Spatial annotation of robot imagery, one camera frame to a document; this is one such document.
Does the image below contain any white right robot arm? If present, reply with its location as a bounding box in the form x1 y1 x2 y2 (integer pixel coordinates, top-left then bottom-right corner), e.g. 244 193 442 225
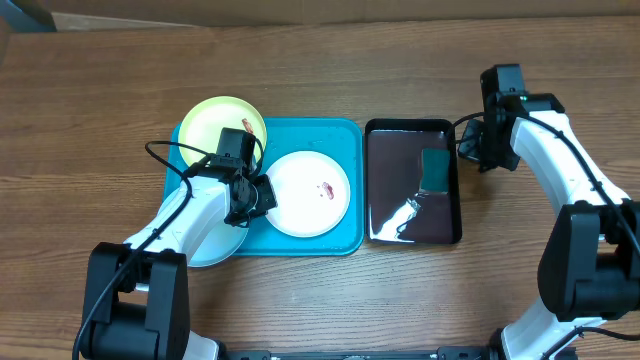
458 91 639 359

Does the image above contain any cardboard backdrop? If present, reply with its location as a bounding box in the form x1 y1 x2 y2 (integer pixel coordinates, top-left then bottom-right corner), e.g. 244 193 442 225
1 0 639 32

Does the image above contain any blue plastic tray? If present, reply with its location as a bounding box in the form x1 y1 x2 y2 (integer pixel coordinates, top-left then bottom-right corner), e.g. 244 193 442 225
163 117 365 258

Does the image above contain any white plate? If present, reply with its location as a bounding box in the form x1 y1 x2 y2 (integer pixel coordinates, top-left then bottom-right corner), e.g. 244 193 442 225
266 151 351 238

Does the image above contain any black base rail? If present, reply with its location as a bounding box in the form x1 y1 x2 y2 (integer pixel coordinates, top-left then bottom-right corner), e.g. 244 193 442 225
219 346 500 360

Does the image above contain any light blue plate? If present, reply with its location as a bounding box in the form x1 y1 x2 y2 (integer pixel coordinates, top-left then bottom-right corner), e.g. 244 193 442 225
158 183 248 268

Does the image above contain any yellow-green plate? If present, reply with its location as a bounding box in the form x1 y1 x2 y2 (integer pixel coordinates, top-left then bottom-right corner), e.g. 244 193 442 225
178 96 267 153

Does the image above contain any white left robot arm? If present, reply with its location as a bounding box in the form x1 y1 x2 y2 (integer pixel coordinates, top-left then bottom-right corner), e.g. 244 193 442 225
72 171 276 359

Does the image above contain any green sponge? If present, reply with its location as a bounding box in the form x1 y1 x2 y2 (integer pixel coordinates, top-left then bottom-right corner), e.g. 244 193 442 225
420 148 450 193

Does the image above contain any black water tray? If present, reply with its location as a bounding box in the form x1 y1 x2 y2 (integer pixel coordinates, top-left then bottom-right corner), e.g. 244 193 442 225
364 118 462 245

